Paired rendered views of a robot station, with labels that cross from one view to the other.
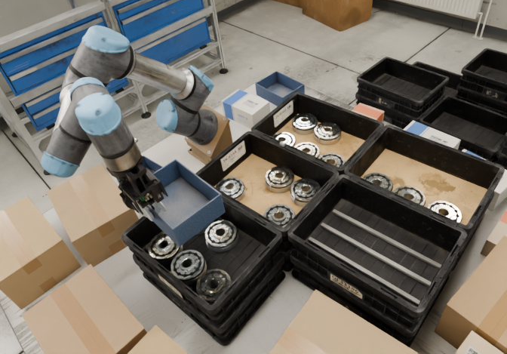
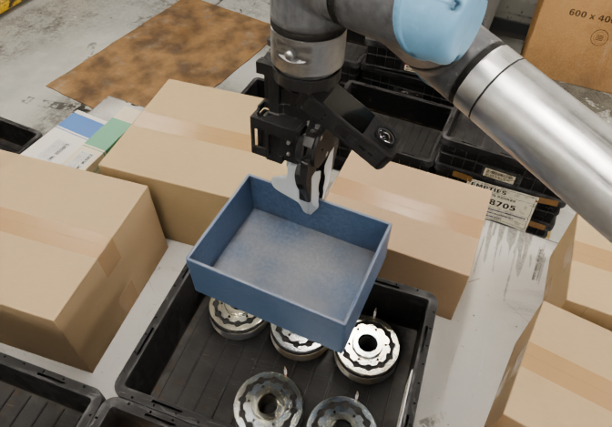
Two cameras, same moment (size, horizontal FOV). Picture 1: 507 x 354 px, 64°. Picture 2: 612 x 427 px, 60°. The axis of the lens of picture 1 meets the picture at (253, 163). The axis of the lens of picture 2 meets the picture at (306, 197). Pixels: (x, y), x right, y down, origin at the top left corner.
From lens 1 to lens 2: 1.10 m
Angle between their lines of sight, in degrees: 85
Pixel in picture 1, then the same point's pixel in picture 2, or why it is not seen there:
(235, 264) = (223, 366)
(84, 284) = (446, 245)
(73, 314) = (423, 209)
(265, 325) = not seen: hidden behind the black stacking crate
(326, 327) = (40, 270)
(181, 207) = (290, 273)
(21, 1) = not seen: outside the picture
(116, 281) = (452, 338)
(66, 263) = not seen: hidden behind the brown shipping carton
